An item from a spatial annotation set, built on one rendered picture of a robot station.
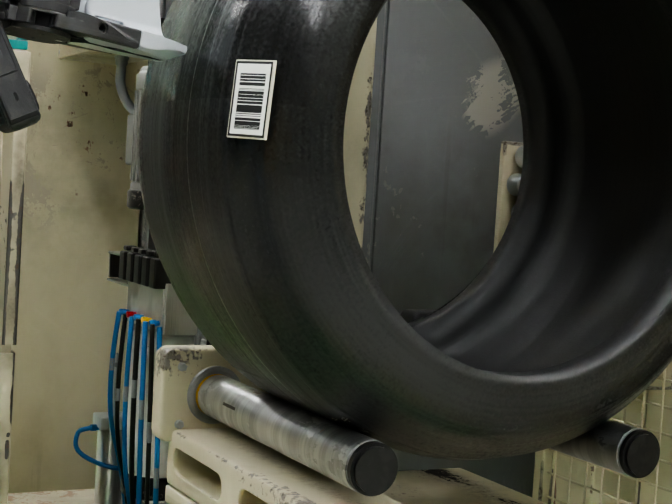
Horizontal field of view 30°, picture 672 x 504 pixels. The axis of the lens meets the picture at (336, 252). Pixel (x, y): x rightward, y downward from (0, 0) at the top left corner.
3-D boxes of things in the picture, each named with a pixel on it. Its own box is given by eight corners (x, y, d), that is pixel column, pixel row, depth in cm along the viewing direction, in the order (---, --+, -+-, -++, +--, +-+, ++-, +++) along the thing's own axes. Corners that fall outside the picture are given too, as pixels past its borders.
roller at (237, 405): (187, 410, 131) (199, 368, 131) (226, 419, 133) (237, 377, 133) (345, 492, 100) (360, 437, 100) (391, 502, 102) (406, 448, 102)
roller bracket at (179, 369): (149, 437, 131) (154, 344, 131) (466, 425, 150) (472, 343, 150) (160, 444, 129) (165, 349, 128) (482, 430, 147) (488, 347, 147)
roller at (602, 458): (416, 402, 144) (429, 364, 144) (447, 412, 146) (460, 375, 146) (618, 472, 113) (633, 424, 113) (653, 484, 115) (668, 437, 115)
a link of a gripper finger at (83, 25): (148, 28, 96) (35, 0, 92) (144, 48, 96) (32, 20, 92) (128, 33, 100) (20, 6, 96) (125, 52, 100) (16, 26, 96)
